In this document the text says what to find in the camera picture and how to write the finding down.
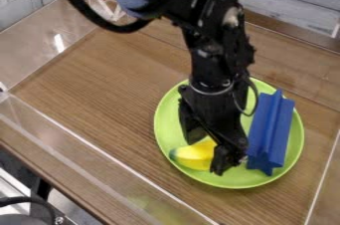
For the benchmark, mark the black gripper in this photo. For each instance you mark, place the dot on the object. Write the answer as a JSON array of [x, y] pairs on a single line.
[[210, 114]]

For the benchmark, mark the blue star-shaped block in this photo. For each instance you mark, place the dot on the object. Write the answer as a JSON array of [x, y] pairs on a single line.
[[269, 132]]

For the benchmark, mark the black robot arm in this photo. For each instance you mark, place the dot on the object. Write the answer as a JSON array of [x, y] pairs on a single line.
[[213, 32]]

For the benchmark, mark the yellow toy banana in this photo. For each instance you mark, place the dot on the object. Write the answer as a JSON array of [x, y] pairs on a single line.
[[194, 156]]

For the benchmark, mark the black metal bracket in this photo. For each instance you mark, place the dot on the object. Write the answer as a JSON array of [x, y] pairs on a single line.
[[46, 211]]

